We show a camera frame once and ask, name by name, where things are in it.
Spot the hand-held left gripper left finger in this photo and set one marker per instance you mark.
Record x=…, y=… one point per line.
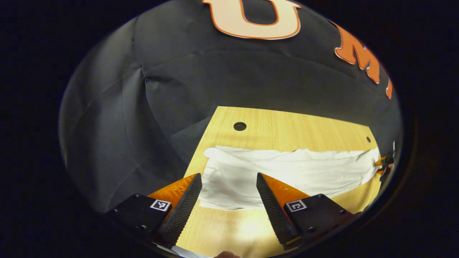
x=183, y=211

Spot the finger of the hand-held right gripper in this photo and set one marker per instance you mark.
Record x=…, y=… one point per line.
x=387, y=161

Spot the black backdrop cloth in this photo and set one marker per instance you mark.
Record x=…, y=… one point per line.
x=200, y=71

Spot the white jeans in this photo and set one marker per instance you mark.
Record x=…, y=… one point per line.
x=287, y=168

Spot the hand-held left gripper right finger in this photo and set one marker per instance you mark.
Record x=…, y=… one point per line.
x=274, y=211

